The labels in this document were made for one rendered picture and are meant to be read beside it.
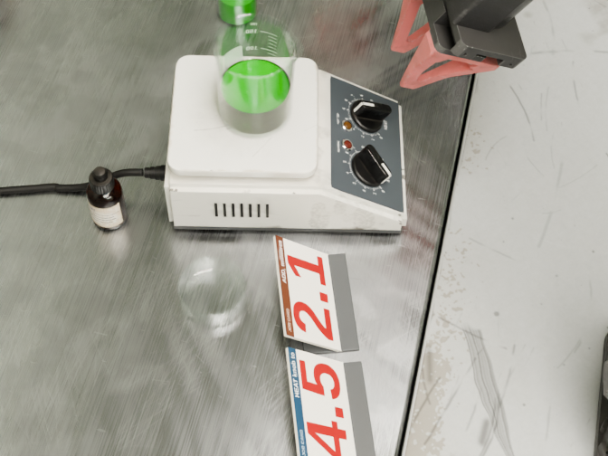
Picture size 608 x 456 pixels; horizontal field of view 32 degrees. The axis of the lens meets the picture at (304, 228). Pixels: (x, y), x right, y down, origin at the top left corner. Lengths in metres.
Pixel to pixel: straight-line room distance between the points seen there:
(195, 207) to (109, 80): 0.20
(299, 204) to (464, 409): 0.21
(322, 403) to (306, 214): 0.16
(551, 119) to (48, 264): 0.47
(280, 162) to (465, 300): 0.19
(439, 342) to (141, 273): 0.25
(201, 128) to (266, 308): 0.16
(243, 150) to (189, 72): 0.09
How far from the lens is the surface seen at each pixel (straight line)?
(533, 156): 1.00
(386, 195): 0.90
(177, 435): 0.84
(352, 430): 0.84
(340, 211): 0.89
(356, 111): 0.92
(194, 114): 0.89
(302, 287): 0.87
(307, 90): 0.90
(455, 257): 0.92
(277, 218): 0.90
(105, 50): 1.06
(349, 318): 0.88
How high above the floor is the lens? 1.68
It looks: 58 degrees down
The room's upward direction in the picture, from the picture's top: 3 degrees clockwise
